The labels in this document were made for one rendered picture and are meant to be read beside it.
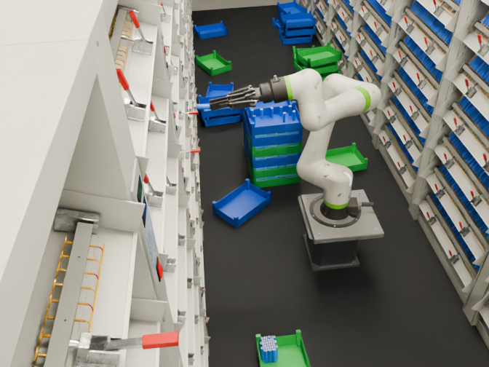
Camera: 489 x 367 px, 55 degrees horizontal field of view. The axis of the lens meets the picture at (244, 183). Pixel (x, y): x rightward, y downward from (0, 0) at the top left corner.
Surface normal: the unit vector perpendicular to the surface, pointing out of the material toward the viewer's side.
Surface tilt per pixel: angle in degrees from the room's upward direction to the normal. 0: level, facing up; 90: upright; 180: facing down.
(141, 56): 21
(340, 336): 0
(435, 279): 0
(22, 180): 0
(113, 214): 90
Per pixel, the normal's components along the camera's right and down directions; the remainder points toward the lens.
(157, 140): 0.32, -0.75
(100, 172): 0.11, 0.64
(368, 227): -0.04, -0.79
